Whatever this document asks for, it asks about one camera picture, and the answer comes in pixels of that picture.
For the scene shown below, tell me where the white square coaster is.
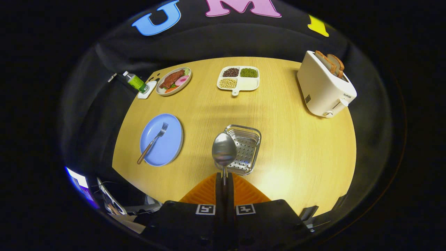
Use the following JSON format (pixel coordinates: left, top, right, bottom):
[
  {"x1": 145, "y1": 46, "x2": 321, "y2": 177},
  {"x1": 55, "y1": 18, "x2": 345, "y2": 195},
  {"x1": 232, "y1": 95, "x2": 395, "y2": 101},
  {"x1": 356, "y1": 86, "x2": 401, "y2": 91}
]
[{"x1": 137, "y1": 81, "x2": 157, "y2": 99}]

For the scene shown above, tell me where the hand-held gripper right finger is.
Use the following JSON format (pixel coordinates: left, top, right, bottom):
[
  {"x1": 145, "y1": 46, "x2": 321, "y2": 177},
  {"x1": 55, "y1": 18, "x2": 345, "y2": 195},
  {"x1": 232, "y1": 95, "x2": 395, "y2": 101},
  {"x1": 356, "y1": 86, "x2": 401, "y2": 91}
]
[{"x1": 225, "y1": 173, "x2": 310, "y2": 246}]

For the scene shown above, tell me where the computer screen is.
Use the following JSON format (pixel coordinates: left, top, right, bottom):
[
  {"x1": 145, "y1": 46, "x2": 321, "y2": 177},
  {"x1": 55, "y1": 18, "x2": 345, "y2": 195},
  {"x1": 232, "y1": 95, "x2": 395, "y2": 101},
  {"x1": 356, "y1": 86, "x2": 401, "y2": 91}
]
[{"x1": 65, "y1": 167, "x2": 100, "y2": 210}]

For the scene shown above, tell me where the brown bread slice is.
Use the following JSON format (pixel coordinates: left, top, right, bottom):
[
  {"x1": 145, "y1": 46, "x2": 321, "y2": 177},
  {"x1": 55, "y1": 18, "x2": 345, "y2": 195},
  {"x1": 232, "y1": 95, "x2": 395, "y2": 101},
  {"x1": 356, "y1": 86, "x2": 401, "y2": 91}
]
[
  {"x1": 327, "y1": 54, "x2": 345, "y2": 78},
  {"x1": 315, "y1": 51, "x2": 337, "y2": 75}
]

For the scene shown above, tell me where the oval plate of food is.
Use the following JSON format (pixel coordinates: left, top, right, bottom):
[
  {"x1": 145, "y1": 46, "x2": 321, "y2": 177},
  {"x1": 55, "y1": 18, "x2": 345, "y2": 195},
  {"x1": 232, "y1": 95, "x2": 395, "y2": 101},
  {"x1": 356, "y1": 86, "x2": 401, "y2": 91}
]
[{"x1": 156, "y1": 67, "x2": 192, "y2": 96}]

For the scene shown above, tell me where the metal spoon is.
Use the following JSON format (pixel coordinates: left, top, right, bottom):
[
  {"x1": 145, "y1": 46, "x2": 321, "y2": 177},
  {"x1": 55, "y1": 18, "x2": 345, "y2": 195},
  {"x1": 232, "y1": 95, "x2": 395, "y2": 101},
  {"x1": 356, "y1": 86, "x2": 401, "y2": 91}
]
[{"x1": 212, "y1": 132, "x2": 237, "y2": 185}]

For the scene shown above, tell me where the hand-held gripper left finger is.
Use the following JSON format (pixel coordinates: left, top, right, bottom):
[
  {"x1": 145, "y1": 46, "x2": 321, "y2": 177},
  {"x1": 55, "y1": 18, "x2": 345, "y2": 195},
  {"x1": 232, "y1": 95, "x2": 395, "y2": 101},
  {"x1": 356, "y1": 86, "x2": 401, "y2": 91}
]
[{"x1": 145, "y1": 173, "x2": 225, "y2": 246}]

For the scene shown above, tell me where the metal wire drainer basket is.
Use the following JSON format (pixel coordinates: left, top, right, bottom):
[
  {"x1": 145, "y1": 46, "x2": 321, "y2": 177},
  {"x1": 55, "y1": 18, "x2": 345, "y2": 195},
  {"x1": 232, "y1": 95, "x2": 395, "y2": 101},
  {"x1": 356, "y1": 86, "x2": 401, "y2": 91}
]
[{"x1": 218, "y1": 124, "x2": 262, "y2": 175}]

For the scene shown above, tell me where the cream toaster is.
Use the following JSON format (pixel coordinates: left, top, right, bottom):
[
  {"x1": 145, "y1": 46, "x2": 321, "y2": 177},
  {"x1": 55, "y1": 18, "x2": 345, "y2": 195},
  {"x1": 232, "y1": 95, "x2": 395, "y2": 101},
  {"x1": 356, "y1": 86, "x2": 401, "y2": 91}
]
[{"x1": 297, "y1": 51, "x2": 357, "y2": 118}]

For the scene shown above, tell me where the green drink bottle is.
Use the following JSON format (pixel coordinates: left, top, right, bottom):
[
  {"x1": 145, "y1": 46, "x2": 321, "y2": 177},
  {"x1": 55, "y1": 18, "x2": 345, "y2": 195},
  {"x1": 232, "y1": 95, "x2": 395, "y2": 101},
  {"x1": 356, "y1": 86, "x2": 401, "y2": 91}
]
[{"x1": 123, "y1": 71, "x2": 149, "y2": 94}]

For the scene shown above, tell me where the blue round plate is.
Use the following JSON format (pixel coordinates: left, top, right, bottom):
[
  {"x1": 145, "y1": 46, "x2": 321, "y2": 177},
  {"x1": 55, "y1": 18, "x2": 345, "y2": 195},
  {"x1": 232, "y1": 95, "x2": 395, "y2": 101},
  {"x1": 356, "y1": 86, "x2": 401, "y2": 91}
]
[{"x1": 140, "y1": 114, "x2": 184, "y2": 167}]

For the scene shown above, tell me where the white divided tray of beans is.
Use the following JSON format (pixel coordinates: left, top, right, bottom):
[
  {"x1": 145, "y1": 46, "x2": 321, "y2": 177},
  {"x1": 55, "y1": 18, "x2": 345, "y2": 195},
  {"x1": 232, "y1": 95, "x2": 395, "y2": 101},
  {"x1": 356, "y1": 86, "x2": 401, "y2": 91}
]
[{"x1": 217, "y1": 66, "x2": 260, "y2": 96}]

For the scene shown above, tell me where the metal fork with wooden handle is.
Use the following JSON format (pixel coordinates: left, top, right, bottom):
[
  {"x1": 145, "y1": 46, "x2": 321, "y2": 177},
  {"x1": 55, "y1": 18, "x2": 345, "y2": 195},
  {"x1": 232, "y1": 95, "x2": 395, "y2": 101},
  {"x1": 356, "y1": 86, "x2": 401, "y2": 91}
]
[{"x1": 137, "y1": 122, "x2": 169, "y2": 165}]

